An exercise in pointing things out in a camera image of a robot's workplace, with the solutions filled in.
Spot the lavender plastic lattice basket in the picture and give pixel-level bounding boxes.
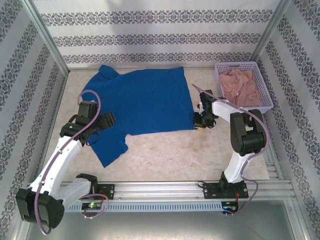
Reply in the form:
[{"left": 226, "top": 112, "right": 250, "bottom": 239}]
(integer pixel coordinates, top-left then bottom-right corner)
[{"left": 214, "top": 61, "right": 274, "bottom": 115}]

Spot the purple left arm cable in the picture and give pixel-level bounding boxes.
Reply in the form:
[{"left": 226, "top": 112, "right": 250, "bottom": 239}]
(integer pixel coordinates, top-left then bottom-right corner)
[{"left": 34, "top": 89, "right": 110, "bottom": 236}]

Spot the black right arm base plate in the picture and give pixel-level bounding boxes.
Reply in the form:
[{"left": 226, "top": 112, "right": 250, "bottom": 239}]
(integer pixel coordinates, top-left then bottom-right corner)
[{"left": 202, "top": 182, "right": 250, "bottom": 200}]

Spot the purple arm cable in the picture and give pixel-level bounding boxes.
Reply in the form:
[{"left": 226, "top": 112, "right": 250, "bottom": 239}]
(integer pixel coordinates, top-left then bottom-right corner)
[
  {"left": 191, "top": 84, "right": 271, "bottom": 216},
  {"left": 34, "top": 89, "right": 110, "bottom": 236}
]

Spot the aluminium mounting rail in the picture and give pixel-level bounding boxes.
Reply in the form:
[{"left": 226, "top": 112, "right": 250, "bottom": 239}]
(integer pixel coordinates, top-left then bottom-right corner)
[{"left": 26, "top": 181, "right": 294, "bottom": 201}]

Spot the blue printed t-shirt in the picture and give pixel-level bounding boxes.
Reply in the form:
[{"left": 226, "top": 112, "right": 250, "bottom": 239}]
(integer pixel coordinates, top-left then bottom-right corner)
[{"left": 81, "top": 64, "right": 198, "bottom": 168}]

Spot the grey slotted cable duct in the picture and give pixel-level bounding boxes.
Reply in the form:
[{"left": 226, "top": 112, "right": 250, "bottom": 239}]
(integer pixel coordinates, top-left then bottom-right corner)
[{"left": 63, "top": 201, "right": 241, "bottom": 213}]

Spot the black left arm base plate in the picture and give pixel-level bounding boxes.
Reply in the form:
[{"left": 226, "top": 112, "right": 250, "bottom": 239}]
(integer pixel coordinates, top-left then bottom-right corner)
[{"left": 74, "top": 183, "right": 116, "bottom": 201}]

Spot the aluminium frame post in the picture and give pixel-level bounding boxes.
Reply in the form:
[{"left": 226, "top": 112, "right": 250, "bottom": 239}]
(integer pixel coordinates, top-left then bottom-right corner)
[
  {"left": 21, "top": 0, "right": 70, "bottom": 73},
  {"left": 249, "top": 0, "right": 293, "bottom": 68}
]

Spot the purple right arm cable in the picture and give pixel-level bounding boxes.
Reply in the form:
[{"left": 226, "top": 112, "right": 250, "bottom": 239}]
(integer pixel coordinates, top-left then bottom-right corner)
[{"left": 191, "top": 84, "right": 271, "bottom": 216}]

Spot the peach pink garment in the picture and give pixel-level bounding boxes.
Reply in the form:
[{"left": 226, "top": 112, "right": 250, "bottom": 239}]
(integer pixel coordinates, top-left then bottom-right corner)
[{"left": 219, "top": 68, "right": 261, "bottom": 108}]

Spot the grey sheet metal panel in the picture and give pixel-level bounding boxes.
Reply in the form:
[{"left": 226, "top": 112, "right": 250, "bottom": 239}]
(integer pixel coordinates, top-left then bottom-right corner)
[{"left": 14, "top": 211, "right": 308, "bottom": 240}]

